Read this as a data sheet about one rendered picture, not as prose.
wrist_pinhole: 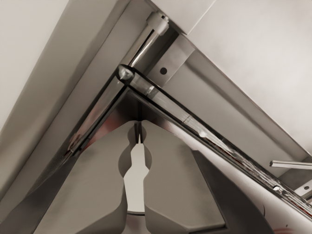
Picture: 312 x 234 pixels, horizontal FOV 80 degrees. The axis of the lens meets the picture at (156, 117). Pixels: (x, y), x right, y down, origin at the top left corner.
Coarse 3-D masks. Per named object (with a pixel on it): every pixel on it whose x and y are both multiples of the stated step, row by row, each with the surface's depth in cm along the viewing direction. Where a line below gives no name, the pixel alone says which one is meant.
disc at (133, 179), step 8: (136, 144) 15; (136, 152) 16; (136, 160) 16; (144, 160) 16; (136, 168) 17; (144, 168) 17; (128, 176) 17; (136, 176) 17; (144, 176) 17; (128, 184) 18; (136, 184) 18; (128, 192) 18; (136, 192) 18; (128, 200) 19; (136, 200) 19; (128, 208) 19; (136, 208) 20
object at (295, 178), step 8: (304, 160) 28; (280, 176) 30; (288, 176) 29; (296, 176) 28; (304, 176) 27; (288, 184) 28; (296, 184) 27; (304, 184) 27; (296, 192) 27; (304, 192) 27
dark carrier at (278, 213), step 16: (128, 96) 14; (112, 112) 14; (128, 112) 14; (144, 112) 14; (160, 112) 15; (112, 128) 15; (176, 128) 15; (192, 144) 16; (224, 160) 17; (240, 176) 18; (256, 192) 19; (272, 192) 20; (272, 208) 21; (288, 208) 21; (128, 224) 21; (144, 224) 21; (272, 224) 22; (288, 224) 22; (304, 224) 22
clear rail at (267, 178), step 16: (128, 80) 13; (144, 80) 13; (144, 96) 13; (160, 96) 13; (176, 112) 14; (192, 112) 15; (192, 128) 15; (208, 128) 15; (208, 144) 16; (224, 144) 16; (240, 160) 17; (256, 176) 18; (272, 176) 18; (288, 192) 19; (304, 208) 20
